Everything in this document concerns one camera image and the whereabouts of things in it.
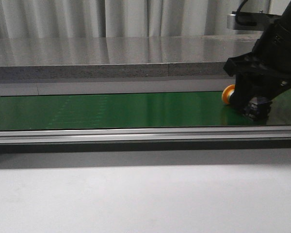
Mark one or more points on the grey rear conveyor rail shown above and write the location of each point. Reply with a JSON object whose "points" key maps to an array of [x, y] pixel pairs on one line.
{"points": [[117, 85]]}

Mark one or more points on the green conveyor belt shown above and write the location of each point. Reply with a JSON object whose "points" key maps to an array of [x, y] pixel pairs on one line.
{"points": [[143, 110]]}

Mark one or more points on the silver camera mount bracket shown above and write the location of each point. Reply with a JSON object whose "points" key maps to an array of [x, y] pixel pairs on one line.
{"points": [[245, 21]]}

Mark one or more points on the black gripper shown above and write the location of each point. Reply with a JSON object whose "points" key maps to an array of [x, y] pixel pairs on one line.
{"points": [[266, 70]]}

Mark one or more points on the yellow push button switch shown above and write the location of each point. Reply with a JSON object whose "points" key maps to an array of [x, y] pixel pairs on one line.
{"points": [[257, 108]]}

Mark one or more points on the white pleated curtain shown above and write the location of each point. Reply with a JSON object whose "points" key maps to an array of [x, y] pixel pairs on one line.
{"points": [[114, 18]]}

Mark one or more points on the aluminium front conveyor rail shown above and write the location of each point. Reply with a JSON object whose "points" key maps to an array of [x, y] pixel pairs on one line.
{"points": [[145, 134]]}

